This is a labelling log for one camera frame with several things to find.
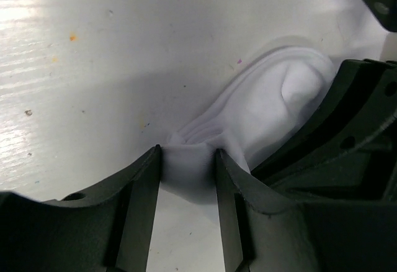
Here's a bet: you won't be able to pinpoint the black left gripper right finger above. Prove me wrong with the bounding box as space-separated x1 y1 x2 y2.
214 150 396 271

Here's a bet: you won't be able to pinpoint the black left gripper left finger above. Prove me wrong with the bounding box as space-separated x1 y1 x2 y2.
1 146 162 271

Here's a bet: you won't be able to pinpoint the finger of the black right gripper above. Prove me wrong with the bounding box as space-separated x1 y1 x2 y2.
252 59 396 184

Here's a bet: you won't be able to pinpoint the white sock black stripes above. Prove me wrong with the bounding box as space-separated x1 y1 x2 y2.
161 46 336 204

